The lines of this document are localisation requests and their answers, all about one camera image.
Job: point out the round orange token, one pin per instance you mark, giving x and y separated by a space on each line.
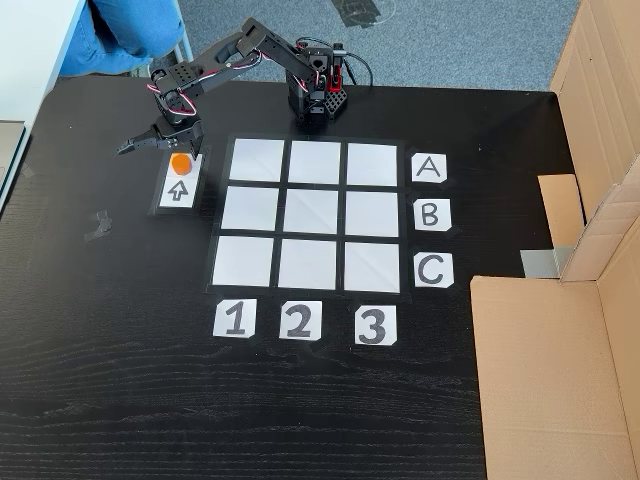
180 164

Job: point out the white paper grid black tape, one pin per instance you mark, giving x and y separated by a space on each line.
257 160

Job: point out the white arrow paper sheet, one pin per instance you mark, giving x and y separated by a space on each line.
177 195

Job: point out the white furniture leg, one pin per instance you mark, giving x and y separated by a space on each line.
184 50

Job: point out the crumpled tape scraps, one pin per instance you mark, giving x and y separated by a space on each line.
99 225

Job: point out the person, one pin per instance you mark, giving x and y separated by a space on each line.
125 25

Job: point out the small tape scrap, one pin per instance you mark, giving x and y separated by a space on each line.
27 171

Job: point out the white desk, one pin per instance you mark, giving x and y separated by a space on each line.
30 50

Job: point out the red black clamp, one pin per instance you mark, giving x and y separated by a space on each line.
339 65

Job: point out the paper sheet number 1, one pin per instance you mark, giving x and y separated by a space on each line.
234 318

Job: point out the paper sheet number 2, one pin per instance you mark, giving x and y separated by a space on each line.
300 320

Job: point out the black floor tape patch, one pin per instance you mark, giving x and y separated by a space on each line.
360 10

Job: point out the paper sheet letter A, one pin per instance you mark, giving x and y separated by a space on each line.
429 169

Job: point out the paper sheet letter B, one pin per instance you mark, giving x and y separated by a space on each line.
432 215

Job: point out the paper sheet number 3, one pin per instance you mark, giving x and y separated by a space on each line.
376 325

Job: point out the paper sheet letter C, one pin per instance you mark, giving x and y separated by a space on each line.
434 270

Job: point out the brown cardboard box panel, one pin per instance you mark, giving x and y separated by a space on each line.
600 75
540 375

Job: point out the grey duct tape strip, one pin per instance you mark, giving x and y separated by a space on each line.
542 262

